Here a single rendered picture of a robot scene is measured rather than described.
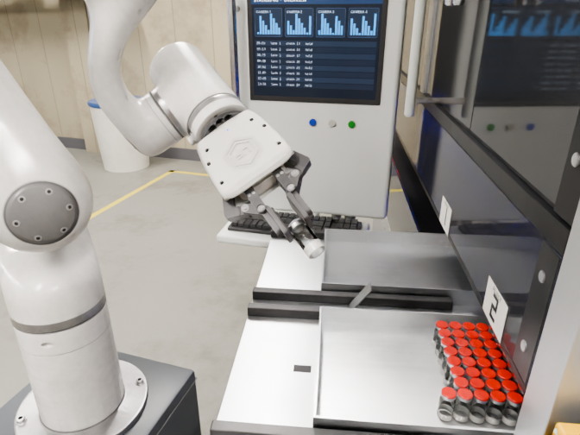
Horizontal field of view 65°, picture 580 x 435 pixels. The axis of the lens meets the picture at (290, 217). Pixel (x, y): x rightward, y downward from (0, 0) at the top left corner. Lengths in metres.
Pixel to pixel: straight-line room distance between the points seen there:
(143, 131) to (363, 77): 0.88
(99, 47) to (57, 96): 5.21
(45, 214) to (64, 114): 5.29
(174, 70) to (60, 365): 0.42
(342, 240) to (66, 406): 0.73
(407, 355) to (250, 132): 0.48
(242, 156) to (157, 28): 4.37
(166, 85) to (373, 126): 0.88
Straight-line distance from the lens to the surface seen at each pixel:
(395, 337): 0.87
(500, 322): 0.73
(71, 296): 0.65
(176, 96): 0.63
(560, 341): 0.57
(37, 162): 0.54
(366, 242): 1.18
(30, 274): 0.66
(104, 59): 0.61
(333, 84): 1.41
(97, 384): 0.74
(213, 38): 4.60
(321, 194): 1.50
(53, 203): 0.54
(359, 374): 0.79
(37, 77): 5.95
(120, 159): 4.71
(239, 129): 0.58
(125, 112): 0.63
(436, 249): 1.19
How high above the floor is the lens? 1.42
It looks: 24 degrees down
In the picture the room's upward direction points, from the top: straight up
